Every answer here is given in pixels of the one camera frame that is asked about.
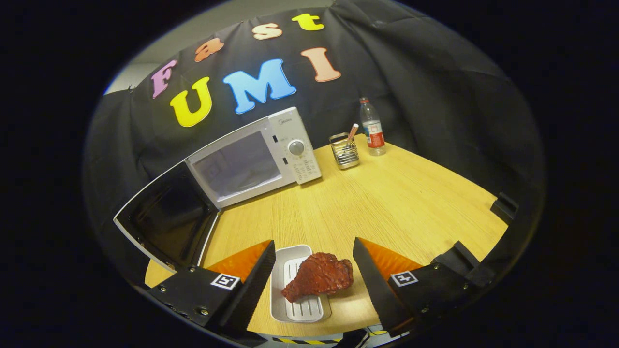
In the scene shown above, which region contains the clear plastic water bottle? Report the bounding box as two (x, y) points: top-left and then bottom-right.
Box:
(359, 97), (387, 157)

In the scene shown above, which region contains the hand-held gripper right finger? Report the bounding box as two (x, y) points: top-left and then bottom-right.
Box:
(352, 237), (477, 334)

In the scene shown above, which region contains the metal wire basket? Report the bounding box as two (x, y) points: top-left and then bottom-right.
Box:
(329, 132), (360, 170)

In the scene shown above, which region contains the white toaster oven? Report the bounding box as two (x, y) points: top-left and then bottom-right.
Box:
(113, 106), (323, 272)

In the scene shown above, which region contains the black table clamp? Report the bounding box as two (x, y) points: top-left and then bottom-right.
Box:
(490, 192), (519, 225)

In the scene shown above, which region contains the brown fried chicken piece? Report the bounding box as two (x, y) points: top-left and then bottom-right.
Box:
(281, 252), (354, 303)

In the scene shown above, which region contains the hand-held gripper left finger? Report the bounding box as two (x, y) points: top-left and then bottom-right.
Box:
(145, 240), (276, 339)

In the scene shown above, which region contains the white ribbed tray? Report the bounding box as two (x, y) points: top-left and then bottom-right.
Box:
(270, 244), (332, 323)

